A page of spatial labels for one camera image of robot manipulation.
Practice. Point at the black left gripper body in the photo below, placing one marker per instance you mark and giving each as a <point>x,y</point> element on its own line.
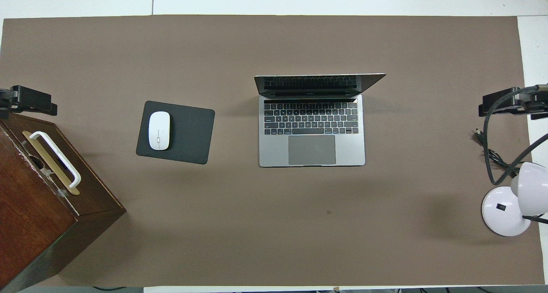
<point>6,97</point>

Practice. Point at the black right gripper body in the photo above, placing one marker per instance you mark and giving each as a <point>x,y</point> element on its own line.
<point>537,100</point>

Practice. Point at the grey laptop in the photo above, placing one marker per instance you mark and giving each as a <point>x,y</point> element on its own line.
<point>274,152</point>

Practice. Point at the white desk lamp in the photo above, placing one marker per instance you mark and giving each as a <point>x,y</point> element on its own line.
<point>505,211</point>

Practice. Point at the dark brown wooden box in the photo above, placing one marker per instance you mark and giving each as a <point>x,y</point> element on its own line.
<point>34,224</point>

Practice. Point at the white computer mouse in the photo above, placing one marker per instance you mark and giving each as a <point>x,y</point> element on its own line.
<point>159,126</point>

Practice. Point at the black mouse pad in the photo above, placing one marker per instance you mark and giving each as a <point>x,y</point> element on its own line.
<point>192,130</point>

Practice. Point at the brown table mat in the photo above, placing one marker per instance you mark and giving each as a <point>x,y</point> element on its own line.
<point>274,220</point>

